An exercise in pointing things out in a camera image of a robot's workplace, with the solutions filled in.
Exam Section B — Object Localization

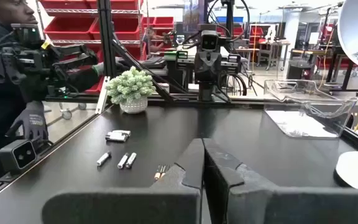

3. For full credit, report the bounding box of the green spiky plant ball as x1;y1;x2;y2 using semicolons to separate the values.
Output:
105;65;157;114

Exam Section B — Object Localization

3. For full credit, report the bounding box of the person's hand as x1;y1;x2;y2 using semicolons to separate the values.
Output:
4;101;49;141
91;60;130;77

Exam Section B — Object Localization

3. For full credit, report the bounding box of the clear plastic bin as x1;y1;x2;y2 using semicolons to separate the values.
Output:
263;79;358;139

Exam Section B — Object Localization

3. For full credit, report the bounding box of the black table-level camera box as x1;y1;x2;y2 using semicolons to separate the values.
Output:
0;139;39;175

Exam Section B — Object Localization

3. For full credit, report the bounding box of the metal wire shelving rack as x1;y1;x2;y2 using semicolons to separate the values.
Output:
35;0;145;94

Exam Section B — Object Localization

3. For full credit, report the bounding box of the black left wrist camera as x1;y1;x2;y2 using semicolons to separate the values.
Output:
200;29;220;52

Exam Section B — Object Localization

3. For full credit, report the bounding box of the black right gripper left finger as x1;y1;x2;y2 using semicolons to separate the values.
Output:
41;138;205;224

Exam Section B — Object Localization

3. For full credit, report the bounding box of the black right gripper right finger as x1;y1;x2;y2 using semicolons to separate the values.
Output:
202;138;358;224

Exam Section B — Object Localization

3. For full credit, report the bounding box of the silver metal bar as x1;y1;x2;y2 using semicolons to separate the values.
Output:
94;76;111;115

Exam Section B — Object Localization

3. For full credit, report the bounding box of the white desk lamp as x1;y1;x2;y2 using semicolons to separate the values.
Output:
333;0;358;190

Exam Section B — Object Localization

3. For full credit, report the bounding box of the red plastic storage bin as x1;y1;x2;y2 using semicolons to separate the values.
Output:
90;17;141;42
84;76;105;95
39;0;90;10
87;0;143;11
44;17;96;41
152;16;175;29

